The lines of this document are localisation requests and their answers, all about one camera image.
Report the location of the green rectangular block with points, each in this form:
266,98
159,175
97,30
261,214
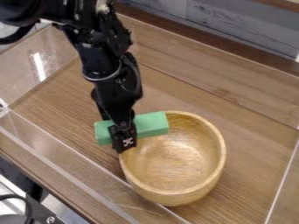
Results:
151,125

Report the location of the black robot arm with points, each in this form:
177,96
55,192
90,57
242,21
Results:
102,40

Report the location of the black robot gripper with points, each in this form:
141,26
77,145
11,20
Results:
118,91

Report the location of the black metal frame corner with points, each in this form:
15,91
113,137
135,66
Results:
41,215

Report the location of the brown wooden bowl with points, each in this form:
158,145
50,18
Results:
174,169

